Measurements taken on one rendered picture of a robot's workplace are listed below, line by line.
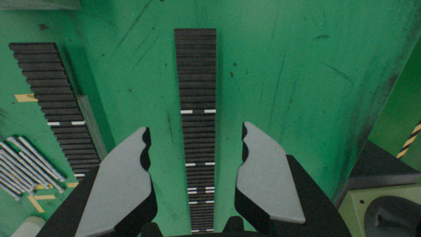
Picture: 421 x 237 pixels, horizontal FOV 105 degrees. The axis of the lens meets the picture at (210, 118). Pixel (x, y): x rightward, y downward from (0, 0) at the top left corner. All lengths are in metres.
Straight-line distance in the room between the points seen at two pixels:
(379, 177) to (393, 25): 0.35
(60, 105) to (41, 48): 0.07
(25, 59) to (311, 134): 0.44
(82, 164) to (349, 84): 0.46
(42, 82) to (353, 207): 0.63
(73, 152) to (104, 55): 0.16
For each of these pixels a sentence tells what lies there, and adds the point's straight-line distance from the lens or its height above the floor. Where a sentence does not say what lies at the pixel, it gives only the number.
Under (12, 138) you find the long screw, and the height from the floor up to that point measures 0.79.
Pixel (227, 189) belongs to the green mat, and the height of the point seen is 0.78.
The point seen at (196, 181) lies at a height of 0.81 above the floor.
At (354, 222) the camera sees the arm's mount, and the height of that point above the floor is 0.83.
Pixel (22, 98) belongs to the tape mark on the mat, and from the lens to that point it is 0.38.
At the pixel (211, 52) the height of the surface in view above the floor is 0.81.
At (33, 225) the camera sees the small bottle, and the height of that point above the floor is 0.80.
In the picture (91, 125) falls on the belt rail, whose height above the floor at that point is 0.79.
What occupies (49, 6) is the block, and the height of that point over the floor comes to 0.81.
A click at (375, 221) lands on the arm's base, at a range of 0.55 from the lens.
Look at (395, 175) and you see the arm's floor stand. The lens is 0.61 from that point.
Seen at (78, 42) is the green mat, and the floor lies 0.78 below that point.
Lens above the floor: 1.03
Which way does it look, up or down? 62 degrees down
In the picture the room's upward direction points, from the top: 172 degrees clockwise
